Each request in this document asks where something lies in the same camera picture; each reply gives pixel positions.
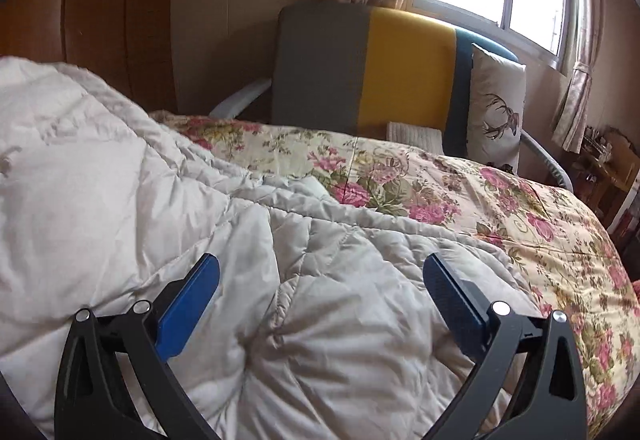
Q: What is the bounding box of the beige quilted down coat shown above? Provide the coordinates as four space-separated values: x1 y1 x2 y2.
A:
0 55 547 440

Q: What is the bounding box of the floral bed quilt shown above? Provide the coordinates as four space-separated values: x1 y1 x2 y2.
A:
155 111 639 439

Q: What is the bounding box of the wooden bedside shelf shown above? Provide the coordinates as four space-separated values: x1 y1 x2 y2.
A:
570 126 639 233

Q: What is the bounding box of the white folded towel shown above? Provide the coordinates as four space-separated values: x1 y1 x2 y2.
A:
386 122 444 155

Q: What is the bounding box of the white deer print pillow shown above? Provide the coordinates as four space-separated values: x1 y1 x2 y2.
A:
466 43 526 174

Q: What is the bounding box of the grey yellow blue headboard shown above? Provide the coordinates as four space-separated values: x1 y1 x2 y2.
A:
271 2 516 157

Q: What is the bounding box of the right patterned curtain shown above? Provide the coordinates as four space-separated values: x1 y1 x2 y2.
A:
552 0 603 154

